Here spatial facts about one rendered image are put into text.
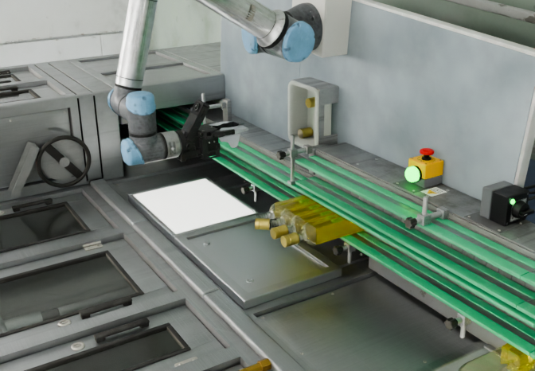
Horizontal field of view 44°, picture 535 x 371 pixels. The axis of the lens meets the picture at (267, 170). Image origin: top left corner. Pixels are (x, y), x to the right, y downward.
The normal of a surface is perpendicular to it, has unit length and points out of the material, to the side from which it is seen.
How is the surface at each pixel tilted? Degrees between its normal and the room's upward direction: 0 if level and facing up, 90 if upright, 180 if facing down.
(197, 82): 90
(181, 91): 90
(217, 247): 90
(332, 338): 91
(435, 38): 0
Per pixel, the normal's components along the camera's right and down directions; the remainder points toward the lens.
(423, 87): -0.85, 0.20
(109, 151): 0.52, 0.30
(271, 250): -0.01, -0.93
